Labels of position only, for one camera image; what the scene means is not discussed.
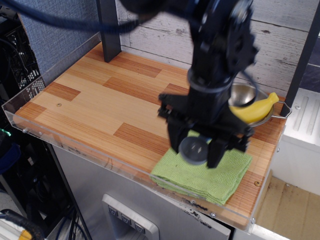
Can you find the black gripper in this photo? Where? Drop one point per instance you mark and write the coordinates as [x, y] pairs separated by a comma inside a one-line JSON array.
[[206, 112]]

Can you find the blue grey toy spoon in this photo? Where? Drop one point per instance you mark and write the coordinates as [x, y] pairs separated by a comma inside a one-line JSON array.
[[195, 149]]

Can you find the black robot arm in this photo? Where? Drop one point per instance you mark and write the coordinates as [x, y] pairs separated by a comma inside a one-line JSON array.
[[223, 47]]

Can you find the yellow toy banana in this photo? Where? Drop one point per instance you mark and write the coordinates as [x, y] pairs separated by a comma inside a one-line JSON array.
[[256, 111]]

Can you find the silver toy dishwasher front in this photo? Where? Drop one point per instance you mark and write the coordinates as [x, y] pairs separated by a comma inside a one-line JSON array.
[[117, 202]]

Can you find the green folded cloth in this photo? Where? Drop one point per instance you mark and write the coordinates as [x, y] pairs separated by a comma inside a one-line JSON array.
[[216, 185]]

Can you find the clear acrylic table guard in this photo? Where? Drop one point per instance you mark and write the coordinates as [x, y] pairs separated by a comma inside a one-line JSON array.
[[110, 111]]

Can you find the black plastic crate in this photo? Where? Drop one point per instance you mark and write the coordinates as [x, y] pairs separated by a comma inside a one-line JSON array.
[[22, 63]]

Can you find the steel bowl with handles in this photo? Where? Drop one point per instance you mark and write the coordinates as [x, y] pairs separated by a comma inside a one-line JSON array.
[[243, 95]]

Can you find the dark grey left post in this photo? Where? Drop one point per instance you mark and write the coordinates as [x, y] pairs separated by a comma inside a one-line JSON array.
[[107, 14]]

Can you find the dark grey post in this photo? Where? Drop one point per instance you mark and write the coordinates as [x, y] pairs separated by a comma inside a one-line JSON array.
[[107, 14], [304, 58]]

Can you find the dark grey right post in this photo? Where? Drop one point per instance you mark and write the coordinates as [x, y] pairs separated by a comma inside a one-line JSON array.
[[304, 58]]

